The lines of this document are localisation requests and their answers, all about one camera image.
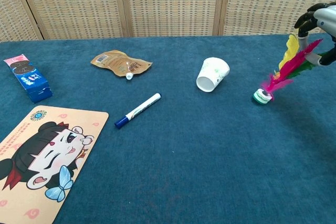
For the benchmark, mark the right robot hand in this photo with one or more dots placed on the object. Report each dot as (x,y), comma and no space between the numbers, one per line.
(319,24)

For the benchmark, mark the feather shuttlecock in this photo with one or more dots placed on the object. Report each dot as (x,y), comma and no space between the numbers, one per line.
(282,74)

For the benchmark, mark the white paper cup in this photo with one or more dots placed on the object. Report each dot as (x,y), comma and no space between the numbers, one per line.
(213,74)

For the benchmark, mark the woven bamboo folding screen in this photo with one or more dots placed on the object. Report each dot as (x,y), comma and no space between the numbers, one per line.
(157,3)

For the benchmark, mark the blue felt table mat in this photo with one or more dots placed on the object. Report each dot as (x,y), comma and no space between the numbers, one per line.
(183,142)

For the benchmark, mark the white marker with blue cap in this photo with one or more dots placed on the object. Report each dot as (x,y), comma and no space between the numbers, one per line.
(137,110)

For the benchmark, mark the brown spouted drink pouch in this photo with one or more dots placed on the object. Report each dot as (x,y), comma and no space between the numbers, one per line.
(119,64)

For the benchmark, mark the blue cookie box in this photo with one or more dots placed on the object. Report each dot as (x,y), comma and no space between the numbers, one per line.
(29,78)

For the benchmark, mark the cartoon girl mouse pad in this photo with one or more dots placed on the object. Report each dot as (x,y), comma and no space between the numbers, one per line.
(44,161)

